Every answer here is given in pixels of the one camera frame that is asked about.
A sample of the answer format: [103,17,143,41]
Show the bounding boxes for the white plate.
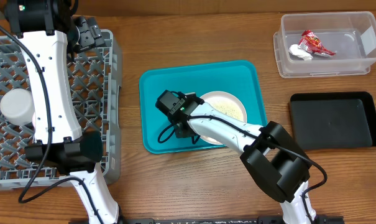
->
[198,90,248,146]

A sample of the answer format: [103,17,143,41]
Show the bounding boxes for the grey bowl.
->
[0,88,35,126]

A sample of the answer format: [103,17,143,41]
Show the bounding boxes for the white napkin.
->
[288,44,313,61]

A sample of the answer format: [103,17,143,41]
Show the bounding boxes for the red foil wrapper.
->
[298,30,335,57]

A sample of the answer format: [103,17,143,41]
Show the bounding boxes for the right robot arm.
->
[155,90,316,223]

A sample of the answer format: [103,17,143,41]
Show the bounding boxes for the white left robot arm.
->
[4,0,122,223]

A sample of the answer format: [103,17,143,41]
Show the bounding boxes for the grey dishwasher rack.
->
[0,29,122,191]

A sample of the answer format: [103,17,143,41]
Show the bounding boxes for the teal serving tray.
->
[139,60,268,154]

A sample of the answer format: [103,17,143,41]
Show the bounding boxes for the pink cup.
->
[32,113,36,128]

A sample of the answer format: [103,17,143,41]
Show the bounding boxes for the clear plastic bin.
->
[273,11,376,78]

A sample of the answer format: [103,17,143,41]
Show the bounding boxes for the black tray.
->
[290,91,376,150]

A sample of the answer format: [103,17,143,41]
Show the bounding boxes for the white label on bin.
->
[360,26,376,55]

